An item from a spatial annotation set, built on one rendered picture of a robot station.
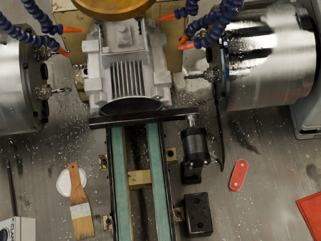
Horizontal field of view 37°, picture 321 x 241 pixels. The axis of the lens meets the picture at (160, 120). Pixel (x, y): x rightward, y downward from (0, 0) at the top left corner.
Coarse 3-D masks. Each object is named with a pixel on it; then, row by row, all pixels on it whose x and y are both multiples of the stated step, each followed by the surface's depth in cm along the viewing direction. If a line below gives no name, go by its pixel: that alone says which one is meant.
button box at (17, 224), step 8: (16, 216) 94; (0, 224) 97; (8, 224) 95; (16, 224) 94; (24, 224) 95; (32, 224) 97; (8, 232) 94; (16, 232) 93; (24, 232) 95; (32, 232) 96; (8, 240) 93; (16, 240) 93; (24, 240) 94; (32, 240) 95
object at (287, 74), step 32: (256, 0) 109; (288, 0) 106; (224, 32) 101; (256, 32) 101; (288, 32) 101; (224, 64) 103; (256, 64) 101; (288, 64) 101; (224, 96) 105; (256, 96) 105; (288, 96) 106
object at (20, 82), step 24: (24, 24) 106; (0, 48) 100; (24, 48) 102; (48, 48) 111; (0, 72) 98; (24, 72) 100; (0, 96) 99; (24, 96) 100; (48, 96) 107; (0, 120) 102; (24, 120) 103; (48, 120) 116
